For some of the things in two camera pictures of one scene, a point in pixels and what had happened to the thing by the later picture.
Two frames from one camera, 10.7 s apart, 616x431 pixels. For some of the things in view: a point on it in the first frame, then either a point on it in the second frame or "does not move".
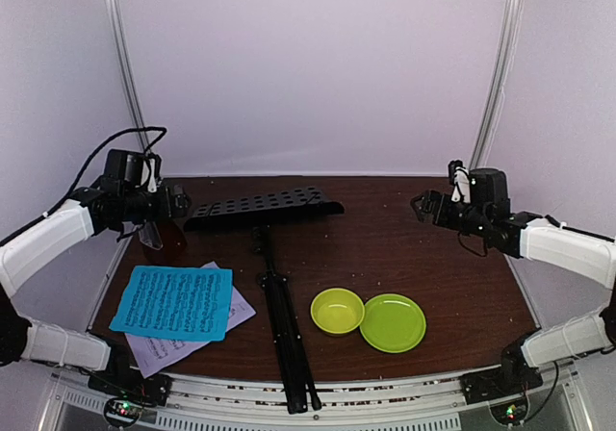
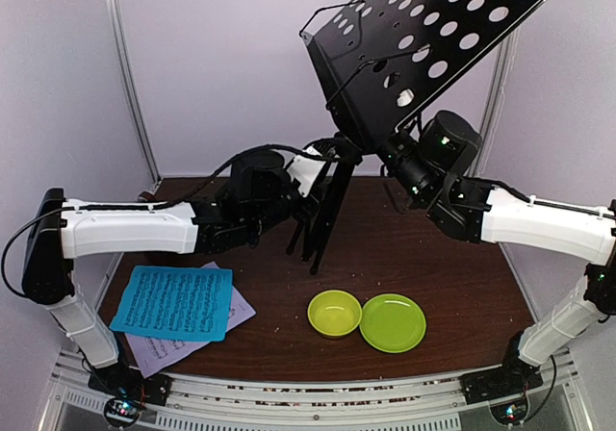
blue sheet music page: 180,302 does not move
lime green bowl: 337,311 does not move
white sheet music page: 154,352 does not move
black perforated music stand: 257,212 -> 411,39
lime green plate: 393,323 does not move
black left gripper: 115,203 -> 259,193
